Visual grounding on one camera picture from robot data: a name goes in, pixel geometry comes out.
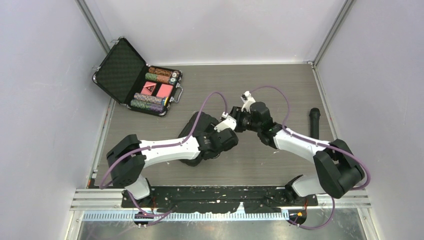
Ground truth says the black aluminium poker chip case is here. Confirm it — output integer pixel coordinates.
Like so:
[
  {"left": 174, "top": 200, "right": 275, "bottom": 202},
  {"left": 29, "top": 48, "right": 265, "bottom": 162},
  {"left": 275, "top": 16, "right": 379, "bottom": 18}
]
[{"left": 92, "top": 36, "right": 183, "bottom": 117}]

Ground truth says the black cylinder flashlight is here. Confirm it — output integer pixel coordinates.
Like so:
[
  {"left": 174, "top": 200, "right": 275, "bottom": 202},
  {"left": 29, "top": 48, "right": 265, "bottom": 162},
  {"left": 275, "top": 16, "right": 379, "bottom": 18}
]
[{"left": 309, "top": 107, "right": 321, "bottom": 140}]

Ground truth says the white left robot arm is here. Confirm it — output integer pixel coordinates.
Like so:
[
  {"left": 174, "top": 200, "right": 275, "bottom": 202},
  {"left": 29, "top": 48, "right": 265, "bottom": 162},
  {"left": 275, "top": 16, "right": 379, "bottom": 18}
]
[{"left": 100, "top": 128, "right": 239, "bottom": 207}]

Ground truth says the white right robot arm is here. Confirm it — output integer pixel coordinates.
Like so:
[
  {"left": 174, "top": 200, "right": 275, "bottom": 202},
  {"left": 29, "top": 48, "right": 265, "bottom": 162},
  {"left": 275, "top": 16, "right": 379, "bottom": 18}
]
[{"left": 230, "top": 102, "right": 366, "bottom": 205}]

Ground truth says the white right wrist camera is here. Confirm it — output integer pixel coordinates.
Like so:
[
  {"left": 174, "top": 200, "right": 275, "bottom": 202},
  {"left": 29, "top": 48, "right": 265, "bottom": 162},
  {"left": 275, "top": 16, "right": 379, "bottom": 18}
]
[{"left": 241, "top": 91, "right": 256, "bottom": 113}]

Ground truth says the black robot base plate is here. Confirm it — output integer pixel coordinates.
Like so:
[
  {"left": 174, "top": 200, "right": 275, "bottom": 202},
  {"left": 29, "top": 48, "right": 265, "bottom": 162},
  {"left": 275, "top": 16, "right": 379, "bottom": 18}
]
[{"left": 121, "top": 185, "right": 318, "bottom": 214}]

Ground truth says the red playing card deck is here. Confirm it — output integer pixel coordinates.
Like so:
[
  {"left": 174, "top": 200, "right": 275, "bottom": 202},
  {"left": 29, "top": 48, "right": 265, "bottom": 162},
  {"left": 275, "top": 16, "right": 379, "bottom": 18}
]
[{"left": 155, "top": 83, "right": 174, "bottom": 98}]

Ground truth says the black plastic tool case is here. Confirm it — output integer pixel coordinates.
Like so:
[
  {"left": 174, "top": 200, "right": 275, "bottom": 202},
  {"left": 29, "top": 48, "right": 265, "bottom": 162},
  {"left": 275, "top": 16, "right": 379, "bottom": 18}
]
[{"left": 178, "top": 111, "right": 219, "bottom": 167}]

